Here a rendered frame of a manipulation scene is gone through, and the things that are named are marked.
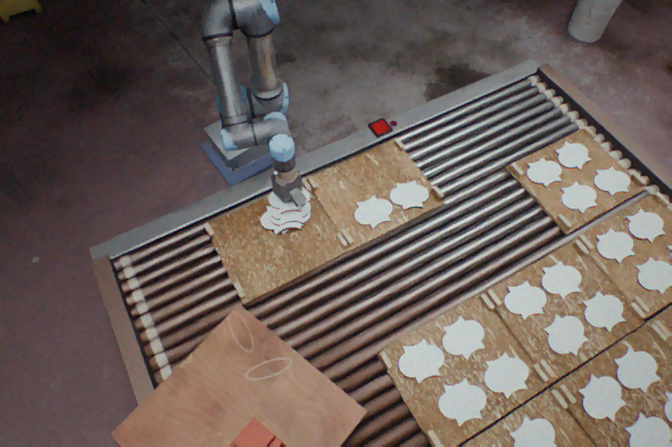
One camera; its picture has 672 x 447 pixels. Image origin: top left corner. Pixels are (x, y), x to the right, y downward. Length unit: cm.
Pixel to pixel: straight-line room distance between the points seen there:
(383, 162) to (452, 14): 249
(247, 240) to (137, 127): 194
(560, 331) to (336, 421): 78
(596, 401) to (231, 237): 129
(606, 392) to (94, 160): 301
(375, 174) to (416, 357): 72
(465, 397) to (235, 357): 69
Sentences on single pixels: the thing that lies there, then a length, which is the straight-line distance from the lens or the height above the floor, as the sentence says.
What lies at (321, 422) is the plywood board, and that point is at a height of 104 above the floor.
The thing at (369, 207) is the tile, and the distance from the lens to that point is 192.
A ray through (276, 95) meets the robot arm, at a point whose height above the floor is 120.
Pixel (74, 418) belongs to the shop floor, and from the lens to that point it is 288.
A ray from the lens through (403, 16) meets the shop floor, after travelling 430.
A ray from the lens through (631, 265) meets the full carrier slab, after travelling 208.
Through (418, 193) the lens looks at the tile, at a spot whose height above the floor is 95.
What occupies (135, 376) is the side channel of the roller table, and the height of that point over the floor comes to 95.
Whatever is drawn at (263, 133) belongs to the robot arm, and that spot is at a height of 128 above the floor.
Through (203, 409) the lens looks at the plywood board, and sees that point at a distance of 160.
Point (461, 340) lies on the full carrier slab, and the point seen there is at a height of 95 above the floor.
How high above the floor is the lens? 256
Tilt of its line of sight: 56 degrees down
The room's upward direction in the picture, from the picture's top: straight up
